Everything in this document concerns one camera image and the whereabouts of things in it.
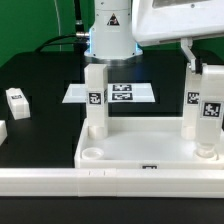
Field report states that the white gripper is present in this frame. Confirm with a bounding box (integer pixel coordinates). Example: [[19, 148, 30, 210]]
[[132, 0, 224, 74]]

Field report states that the white desk top tray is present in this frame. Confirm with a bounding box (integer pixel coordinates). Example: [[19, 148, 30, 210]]
[[74, 117, 224, 170]]

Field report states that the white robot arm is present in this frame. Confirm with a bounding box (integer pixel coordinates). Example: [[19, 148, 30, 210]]
[[85, 0, 224, 73]]

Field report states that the fiducial marker sheet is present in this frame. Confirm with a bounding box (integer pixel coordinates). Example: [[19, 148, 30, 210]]
[[63, 83, 155, 103]]

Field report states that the black cable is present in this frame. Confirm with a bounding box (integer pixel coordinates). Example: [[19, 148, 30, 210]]
[[34, 33, 90, 53]]

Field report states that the white front fence rail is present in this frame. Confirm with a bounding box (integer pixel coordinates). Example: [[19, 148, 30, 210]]
[[0, 168, 224, 198]]

